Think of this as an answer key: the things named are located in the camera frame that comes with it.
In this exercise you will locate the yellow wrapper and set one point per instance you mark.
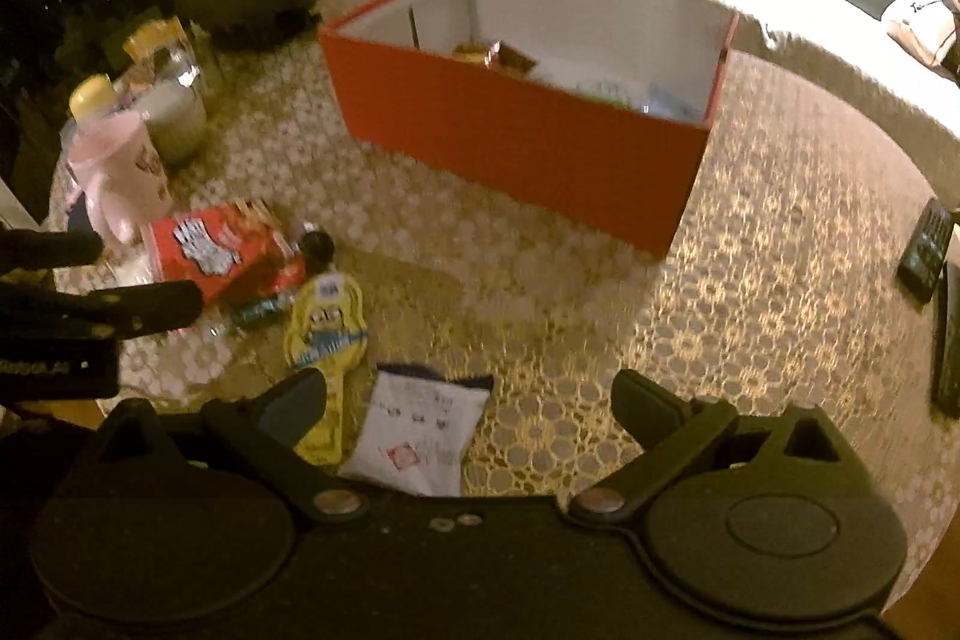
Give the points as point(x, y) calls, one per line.
point(154, 40)

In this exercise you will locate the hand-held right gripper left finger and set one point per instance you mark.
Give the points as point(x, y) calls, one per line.
point(289, 398)

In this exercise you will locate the white snack packet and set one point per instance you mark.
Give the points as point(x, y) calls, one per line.
point(412, 434)

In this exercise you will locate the red cardboard box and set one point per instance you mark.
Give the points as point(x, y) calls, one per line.
point(525, 153)

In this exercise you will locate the glass jar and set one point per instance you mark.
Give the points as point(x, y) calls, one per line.
point(174, 123)

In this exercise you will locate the pink mug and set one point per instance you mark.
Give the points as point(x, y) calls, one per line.
point(120, 179)

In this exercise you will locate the small dark round snack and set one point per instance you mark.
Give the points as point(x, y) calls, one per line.
point(317, 246)

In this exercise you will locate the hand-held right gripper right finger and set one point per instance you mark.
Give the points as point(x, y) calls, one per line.
point(637, 401)

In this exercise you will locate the yellow snack packet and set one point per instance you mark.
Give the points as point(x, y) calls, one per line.
point(326, 317)

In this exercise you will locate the yellow capped bottle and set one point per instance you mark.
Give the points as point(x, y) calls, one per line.
point(94, 96)

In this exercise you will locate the white handbag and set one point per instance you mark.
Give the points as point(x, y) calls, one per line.
point(919, 25)

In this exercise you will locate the slim black remote control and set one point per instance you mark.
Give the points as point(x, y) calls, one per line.
point(949, 340)

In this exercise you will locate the wide black remote control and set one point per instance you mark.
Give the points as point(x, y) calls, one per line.
point(928, 250)

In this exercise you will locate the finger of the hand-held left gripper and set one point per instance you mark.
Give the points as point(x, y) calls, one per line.
point(150, 306)
point(52, 250)

